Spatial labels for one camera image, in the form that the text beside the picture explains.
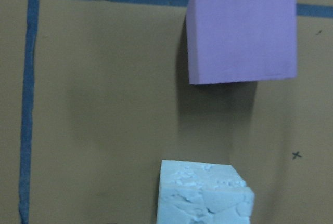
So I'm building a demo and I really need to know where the purple foam block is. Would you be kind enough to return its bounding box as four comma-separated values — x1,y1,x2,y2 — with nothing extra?
186,0,297,85

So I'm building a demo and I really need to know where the light blue foam block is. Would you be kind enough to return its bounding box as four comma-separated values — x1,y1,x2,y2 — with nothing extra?
157,160,254,224

